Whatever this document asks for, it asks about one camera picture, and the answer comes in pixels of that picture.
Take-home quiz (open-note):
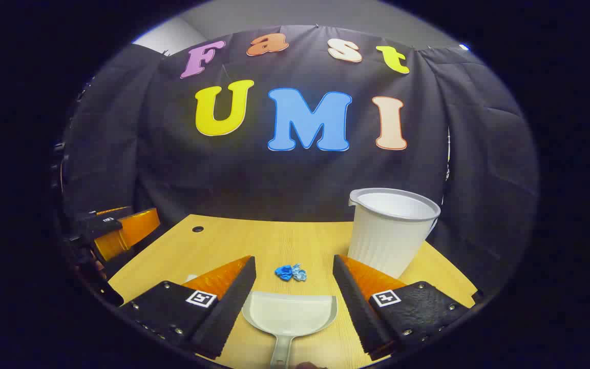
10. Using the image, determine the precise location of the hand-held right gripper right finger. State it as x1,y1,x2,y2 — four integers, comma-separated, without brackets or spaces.
332,254,472,361

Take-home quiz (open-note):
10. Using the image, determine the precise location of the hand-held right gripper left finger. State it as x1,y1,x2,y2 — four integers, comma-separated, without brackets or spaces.
118,255,257,359

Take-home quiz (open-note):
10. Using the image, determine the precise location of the white ribbed garbage bin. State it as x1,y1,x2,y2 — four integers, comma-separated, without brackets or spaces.
348,188,441,279

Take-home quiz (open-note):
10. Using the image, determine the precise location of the white plastic dustpan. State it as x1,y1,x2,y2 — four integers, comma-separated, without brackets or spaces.
242,291,338,369

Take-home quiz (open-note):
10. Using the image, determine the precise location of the light wooden desktop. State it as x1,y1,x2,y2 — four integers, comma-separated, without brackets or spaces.
108,214,477,369

